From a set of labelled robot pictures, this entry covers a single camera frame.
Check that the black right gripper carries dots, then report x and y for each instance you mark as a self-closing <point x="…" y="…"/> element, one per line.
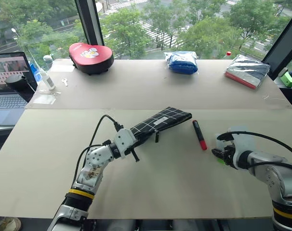
<point x="229" y="155"/>

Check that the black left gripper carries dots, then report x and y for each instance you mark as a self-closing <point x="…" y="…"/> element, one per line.
<point x="128" y="151"/>

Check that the green highlighter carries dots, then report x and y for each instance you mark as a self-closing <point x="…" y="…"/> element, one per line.
<point x="220" y="161"/>

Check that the black grid pencil pouch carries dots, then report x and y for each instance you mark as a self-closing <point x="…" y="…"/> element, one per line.
<point x="160" y="121"/>

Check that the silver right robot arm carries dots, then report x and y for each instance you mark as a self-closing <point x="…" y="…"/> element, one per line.
<point x="273" y="173"/>

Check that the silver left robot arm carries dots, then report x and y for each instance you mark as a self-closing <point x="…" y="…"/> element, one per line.
<point x="94" y="160"/>

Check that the red marker with black cap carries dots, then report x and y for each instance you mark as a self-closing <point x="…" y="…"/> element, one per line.
<point x="199" y="134"/>

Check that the grey folded cloth in package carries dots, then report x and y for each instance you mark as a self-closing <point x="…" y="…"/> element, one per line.
<point x="247" y="71"/>

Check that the blue cloth in plastic bag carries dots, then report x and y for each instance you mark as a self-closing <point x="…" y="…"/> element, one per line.
<point x="182" y="63"/>

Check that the green box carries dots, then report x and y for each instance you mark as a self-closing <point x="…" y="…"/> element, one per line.
<point x="288" y="80"/>

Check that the silver key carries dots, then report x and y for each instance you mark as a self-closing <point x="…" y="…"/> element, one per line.
<point x="65" y="82"/>

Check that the red and black boxing pad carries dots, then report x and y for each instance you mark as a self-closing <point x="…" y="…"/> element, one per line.
<point x="90" y="56"/>

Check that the white spray bottle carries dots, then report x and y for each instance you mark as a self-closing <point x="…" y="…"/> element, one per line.
<point x="48" y="80"/>

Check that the green capped bottle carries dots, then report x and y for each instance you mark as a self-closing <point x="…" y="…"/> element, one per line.
<point x="48" y="61"/>

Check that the blue plastic object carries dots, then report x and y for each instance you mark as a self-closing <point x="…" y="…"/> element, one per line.
<point x="35" y="71"/>

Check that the open laptop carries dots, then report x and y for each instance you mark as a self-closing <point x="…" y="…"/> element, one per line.
<point x="6" y="101"/>

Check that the beige shoe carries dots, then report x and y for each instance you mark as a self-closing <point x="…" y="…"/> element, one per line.
<point x="6" y="223"/>

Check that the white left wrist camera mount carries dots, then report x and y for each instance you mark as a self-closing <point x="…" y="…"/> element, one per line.
<point x="123" y="140"/>

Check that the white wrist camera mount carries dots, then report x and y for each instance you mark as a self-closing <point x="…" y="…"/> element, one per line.
<point x="243" y="144"/>
<point x="123" y="140"/>

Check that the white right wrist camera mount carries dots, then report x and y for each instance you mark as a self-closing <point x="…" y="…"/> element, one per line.
<point x="243" y="144"/>

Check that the black slanted window frame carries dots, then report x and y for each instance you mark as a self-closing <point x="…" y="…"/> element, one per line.
<point x="284" y="48"/>

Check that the black window frame post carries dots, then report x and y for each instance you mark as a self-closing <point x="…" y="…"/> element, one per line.
<point x="90" y="21"/>

